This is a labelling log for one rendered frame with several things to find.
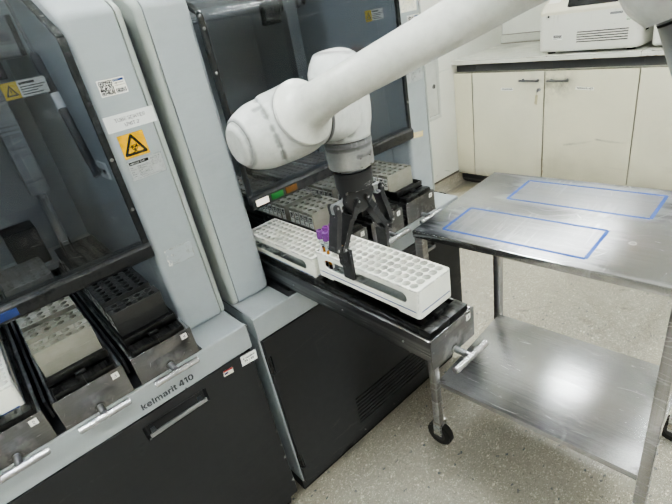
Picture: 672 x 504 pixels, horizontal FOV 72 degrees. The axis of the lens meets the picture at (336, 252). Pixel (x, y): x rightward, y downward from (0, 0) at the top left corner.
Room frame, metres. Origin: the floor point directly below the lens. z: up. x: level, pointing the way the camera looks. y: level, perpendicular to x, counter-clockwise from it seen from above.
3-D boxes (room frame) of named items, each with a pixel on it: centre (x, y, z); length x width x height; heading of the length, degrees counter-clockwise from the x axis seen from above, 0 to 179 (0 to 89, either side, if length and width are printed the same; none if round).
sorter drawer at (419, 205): (1.58, -0.10, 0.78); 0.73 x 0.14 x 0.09; 36
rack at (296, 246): (1.09, 0.11, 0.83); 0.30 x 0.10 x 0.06; 36
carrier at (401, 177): (1.39, -0.24, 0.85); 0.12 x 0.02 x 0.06; 125
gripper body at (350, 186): (0.86, -0.06, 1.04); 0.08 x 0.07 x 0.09; 127
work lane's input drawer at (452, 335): (0.94, 0.00, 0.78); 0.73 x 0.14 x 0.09; 36
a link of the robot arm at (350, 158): (0.86, -0.06, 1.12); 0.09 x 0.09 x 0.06
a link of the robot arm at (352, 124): (0.85, -0.05, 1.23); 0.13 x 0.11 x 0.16; 132
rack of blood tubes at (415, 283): (0.83, -0.08, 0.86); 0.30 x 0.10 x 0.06; 36
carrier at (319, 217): (1.21, 0.01, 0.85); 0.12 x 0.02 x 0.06; 127
